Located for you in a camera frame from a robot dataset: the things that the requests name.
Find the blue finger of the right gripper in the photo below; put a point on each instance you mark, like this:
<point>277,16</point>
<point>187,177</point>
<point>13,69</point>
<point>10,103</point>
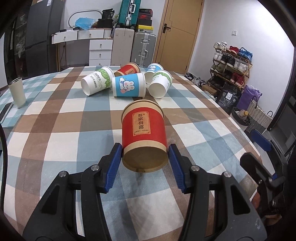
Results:
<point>259,139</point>
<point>255,169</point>

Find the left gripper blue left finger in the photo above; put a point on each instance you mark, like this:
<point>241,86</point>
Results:
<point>54,217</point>

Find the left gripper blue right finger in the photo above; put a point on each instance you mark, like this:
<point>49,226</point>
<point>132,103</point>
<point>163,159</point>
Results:
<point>235,218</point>

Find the red and brown paper cup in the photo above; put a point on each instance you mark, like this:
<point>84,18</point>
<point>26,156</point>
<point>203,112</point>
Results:
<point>144,140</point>

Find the blue and white paper cup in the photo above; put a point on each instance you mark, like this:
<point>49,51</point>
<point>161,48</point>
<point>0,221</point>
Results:
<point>151,70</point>

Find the blue bunny paper cup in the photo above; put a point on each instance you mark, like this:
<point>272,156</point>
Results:
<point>132,85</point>

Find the white green-leaf paper cup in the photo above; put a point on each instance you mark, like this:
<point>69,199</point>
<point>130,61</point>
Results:
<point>97,81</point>

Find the person's right hand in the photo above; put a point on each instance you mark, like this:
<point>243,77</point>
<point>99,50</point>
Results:
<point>256,203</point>

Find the woven basket bag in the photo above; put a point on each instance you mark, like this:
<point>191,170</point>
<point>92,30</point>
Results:
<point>259,119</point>

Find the purple shopping bag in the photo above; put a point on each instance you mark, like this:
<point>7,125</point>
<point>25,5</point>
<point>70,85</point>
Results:
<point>249,93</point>

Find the wooden shoe rack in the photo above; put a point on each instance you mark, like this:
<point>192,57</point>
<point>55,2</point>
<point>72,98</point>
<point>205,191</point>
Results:
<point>231,65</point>

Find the checkered tablecloth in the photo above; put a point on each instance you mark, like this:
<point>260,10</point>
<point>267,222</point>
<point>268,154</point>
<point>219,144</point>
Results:
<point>60,128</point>

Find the smartphone with white case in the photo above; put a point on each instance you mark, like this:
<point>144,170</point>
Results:
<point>5,111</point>

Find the cream insulated tumbler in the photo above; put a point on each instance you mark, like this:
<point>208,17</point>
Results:
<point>17,92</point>

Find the wooden door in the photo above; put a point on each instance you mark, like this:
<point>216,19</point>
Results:
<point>177,34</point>

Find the silver aluminium suitcase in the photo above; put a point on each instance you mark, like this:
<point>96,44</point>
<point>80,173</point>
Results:
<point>143,49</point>

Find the stacked shoe boxes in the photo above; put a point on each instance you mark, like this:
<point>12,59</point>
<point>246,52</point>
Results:
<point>144,20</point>

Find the beige hard suitcase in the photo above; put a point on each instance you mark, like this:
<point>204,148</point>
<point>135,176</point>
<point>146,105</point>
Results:
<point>122,46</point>

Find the teal hard suitcase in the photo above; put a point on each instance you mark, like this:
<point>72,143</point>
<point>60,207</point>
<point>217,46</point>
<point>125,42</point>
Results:
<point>128,13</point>

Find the white drawer desk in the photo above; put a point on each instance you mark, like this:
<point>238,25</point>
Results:
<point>91,47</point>

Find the black bag on desk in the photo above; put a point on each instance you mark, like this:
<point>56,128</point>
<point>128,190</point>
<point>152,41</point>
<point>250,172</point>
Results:
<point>106,20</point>

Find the black refrigerator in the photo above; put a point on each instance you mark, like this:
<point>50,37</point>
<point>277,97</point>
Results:
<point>44,20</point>

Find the blue plastic bag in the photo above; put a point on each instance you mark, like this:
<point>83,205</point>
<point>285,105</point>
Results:
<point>84,23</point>

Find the oval white mirror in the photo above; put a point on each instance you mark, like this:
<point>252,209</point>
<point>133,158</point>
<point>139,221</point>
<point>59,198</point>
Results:
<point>84,17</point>

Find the dark glass cabinet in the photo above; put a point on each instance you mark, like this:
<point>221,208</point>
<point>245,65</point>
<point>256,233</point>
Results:
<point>14,46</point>

